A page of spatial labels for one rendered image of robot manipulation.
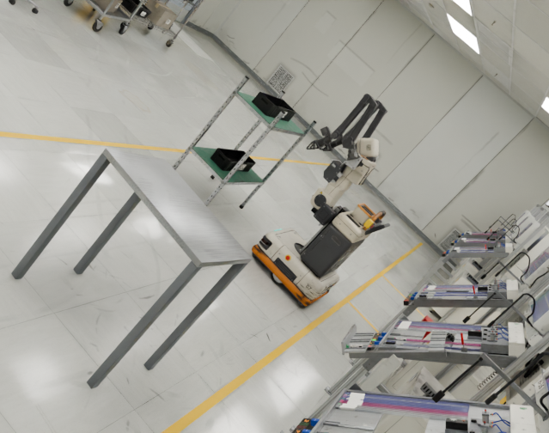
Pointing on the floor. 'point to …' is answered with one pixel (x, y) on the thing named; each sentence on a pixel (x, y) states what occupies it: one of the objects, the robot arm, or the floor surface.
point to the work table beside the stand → (188, 222)
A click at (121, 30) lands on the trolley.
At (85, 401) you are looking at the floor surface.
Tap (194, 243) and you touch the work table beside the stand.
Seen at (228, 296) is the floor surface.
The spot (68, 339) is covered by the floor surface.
